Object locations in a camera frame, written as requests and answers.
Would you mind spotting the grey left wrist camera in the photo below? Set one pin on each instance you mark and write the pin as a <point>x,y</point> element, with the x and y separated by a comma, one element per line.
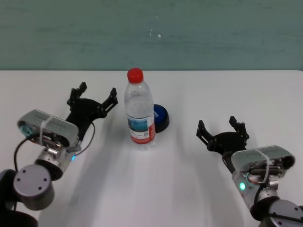
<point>52,124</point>

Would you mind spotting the blue push button black base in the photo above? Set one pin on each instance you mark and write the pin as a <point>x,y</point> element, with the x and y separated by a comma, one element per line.
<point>162,118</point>

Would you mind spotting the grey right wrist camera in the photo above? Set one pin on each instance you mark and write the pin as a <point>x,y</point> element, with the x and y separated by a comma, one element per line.
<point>260,156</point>

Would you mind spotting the clear water bottle red cap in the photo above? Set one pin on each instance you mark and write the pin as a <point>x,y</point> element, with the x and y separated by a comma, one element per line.
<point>139,113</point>

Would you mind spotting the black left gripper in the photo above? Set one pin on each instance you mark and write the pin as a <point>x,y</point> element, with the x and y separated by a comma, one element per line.
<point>85,111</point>

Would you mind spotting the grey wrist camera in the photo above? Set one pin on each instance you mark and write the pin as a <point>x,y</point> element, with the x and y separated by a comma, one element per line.
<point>52,124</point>
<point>260,156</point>

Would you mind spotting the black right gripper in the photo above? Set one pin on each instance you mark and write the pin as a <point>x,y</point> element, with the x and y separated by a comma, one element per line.
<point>228,144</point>

